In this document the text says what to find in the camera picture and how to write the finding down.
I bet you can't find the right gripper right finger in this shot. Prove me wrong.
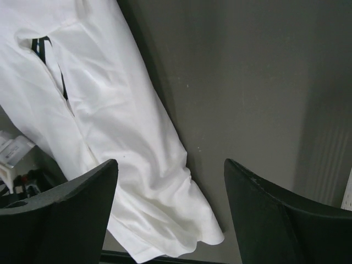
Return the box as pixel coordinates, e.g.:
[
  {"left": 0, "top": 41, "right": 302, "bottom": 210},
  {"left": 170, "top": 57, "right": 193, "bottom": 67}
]
[{"left": 224, "top": 159, "right": 351, "bottom": 263}]

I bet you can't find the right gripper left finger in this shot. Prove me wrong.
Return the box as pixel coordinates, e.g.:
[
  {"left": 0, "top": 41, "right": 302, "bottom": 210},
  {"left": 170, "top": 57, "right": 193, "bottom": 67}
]
[{"left": 1, "top": 159, "right": 118, "bottom": 263}]

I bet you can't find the white flower print t-shirt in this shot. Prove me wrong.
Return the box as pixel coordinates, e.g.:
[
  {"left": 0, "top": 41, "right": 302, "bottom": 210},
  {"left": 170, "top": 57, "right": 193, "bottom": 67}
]
[{"left": 1, "top": 1, "right": 224, "bottom": 263}]

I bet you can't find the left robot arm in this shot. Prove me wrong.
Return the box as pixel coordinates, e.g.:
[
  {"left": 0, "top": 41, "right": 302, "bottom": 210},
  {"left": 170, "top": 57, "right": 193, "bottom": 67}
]
[{"left": 1, "top": 130, "right": 67, "bottom": 208}]

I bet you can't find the white plastic basket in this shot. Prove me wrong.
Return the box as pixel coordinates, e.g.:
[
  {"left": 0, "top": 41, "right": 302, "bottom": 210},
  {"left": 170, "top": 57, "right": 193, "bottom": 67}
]
[{"left": 341, "top": 170, "right": 352, "bottom": 211}]

